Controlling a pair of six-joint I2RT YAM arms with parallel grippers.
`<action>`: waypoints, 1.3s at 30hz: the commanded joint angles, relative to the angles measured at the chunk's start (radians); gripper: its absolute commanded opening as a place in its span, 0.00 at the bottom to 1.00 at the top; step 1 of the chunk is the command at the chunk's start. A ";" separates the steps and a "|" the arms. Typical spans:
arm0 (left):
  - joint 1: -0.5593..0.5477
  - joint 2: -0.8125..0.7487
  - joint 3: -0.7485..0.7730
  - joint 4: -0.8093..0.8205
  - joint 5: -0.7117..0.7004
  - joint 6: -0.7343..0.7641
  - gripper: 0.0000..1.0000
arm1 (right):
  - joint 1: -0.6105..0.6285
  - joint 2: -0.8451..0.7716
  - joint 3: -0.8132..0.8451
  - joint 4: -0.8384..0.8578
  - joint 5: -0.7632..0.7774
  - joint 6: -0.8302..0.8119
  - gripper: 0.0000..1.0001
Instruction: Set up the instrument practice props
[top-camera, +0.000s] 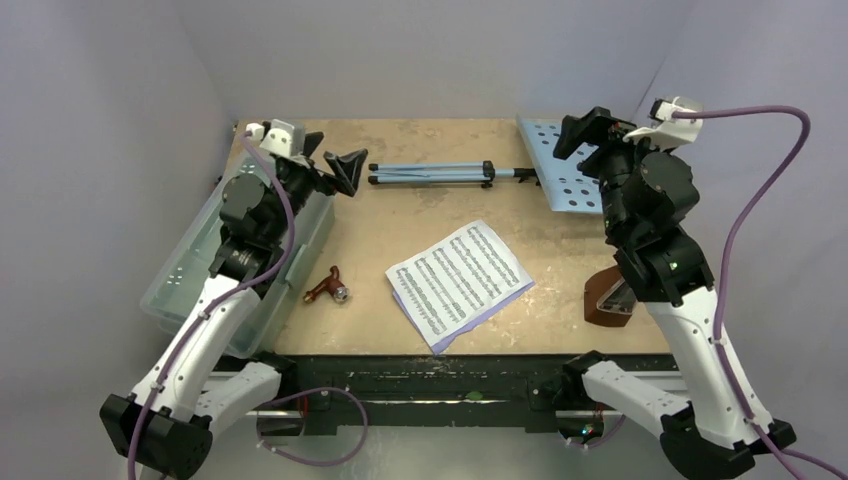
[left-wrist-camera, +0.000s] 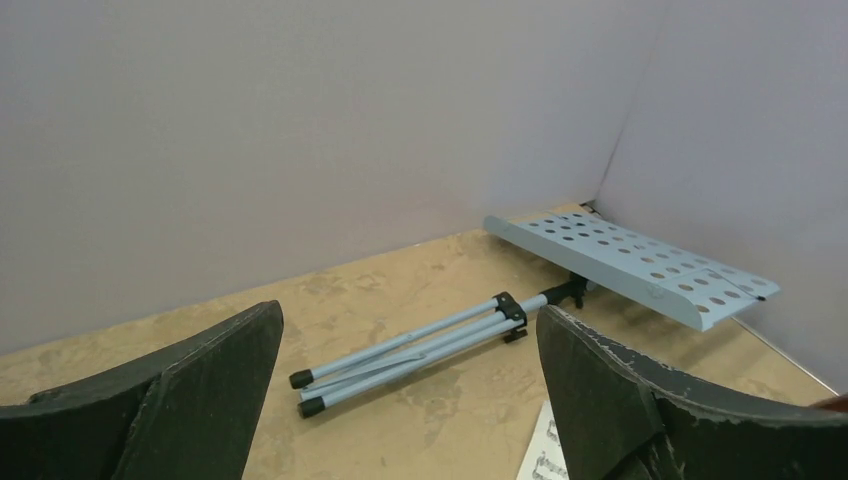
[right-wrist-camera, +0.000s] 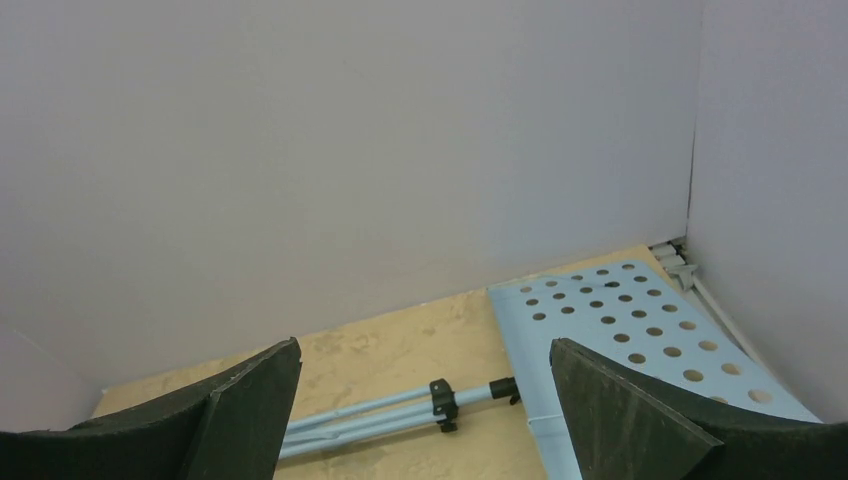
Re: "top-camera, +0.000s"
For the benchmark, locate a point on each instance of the brown metronome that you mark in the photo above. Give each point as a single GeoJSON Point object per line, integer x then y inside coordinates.
{"type": "Point", "coordinates": [608, 301]}

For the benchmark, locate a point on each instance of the clear plastic storage bin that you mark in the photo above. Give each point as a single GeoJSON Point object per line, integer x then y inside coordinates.
{"type": "Point", "coordinates": [173, 293]}

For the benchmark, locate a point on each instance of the purple paper sheet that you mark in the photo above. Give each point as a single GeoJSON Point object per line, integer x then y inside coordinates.
{"type": "Point", "coordinates": [437, 348]}

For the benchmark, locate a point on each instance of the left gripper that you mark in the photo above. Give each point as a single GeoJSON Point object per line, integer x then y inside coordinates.
{"type": "Point", "coordinates": [345, 168]}

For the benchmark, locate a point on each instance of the white sheet music page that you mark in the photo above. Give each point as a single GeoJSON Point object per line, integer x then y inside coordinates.
{"type": "Point", "coordinates": [457, 279]}

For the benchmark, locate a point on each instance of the brown capo clamp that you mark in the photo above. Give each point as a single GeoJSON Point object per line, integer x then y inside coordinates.
{"type": "Point", "coordinates": [331, 285]}

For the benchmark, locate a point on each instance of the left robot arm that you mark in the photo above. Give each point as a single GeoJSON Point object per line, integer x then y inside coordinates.
{"type": "Point", "coordinates": [167, 424]}

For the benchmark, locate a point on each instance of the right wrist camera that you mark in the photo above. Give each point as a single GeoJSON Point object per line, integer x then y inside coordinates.
{"type": "Point", "coordinates": [666, 132]}

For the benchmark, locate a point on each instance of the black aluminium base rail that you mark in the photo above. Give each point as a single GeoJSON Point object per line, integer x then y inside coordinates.
{"type": "Point", "coordinates": [512, 391]}

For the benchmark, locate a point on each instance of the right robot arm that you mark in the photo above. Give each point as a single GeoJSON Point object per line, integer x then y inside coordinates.
{"type": "Point", "coordinates": [720, 426]}

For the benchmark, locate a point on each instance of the light blue music stand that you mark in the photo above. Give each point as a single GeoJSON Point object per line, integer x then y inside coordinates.
{"type": "Point", "coordinates": [565, 187]}

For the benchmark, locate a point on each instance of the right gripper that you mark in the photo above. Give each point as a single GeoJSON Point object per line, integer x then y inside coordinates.
{"type": "Point", "coordinates": [597, 143]}

